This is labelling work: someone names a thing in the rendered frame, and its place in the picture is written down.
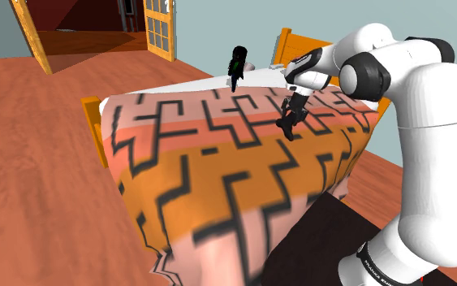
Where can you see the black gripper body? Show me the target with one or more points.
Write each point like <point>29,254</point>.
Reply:
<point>297,104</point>

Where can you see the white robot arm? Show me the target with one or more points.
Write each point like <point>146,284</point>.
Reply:
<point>430,130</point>

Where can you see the bed with orange patterned cover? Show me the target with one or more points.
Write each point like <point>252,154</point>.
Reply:
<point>228,174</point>

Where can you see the dark robot stand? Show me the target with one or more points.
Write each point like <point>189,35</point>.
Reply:
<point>315,241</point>

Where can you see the orange wooden door with panes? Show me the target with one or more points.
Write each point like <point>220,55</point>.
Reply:
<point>157,27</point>

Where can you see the plain orange wooden door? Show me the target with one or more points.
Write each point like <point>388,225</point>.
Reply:
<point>32,37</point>

